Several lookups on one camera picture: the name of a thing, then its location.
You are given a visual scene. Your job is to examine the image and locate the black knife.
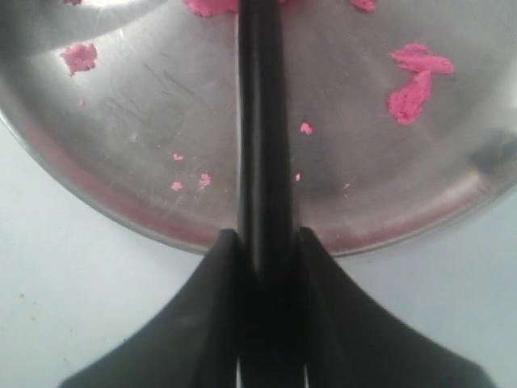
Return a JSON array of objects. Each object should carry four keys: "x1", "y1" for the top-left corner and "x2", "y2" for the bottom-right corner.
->
[{"x1": 237, "y1": 1, "x2": 305, "y2": 387}]

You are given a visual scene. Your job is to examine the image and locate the pink clay crumb right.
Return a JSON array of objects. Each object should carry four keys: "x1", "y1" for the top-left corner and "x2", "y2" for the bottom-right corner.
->
[{"x1": 388, "y1": 43, "x2": 455, "y2": 125}]

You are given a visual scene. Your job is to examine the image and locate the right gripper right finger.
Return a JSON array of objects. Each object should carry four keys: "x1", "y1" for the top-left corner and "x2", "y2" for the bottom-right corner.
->
[{"x1": 298, "y1": 227, "x2": 495, "y2": 388}]

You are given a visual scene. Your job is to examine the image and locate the round steel plate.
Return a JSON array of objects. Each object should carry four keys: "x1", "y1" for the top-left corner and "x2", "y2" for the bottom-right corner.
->
[{"x1": 1, "y1": 1, "x2": 516, "y2": 255}]

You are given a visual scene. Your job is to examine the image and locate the pink clay crumb front-middle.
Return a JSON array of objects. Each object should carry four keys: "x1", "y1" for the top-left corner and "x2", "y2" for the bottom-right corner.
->
[{"x1": 60, "y1": 43, "x2": 98, "y2": 76}]

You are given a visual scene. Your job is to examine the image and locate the pink clay lump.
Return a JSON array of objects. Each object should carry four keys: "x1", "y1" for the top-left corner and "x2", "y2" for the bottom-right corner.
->
[{"x1": 184, "y1": 0, "x2": 285, "y2": 18}]

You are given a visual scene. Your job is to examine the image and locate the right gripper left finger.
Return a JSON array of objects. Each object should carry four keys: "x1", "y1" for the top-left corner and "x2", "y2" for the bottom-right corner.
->
[{"x1": 62, "y1": 230, "x2": 238, "y2": 388}]

